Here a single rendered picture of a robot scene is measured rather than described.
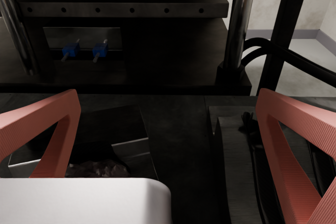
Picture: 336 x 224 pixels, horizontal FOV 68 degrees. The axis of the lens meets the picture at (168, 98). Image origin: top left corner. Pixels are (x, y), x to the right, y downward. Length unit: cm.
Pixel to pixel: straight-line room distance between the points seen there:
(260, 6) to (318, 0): 65
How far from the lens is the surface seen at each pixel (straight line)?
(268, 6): 330
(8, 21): 100
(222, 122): 52
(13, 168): 55
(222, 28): 139
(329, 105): 91
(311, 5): 350
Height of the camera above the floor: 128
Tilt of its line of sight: 37 degrees down
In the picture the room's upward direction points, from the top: straight up
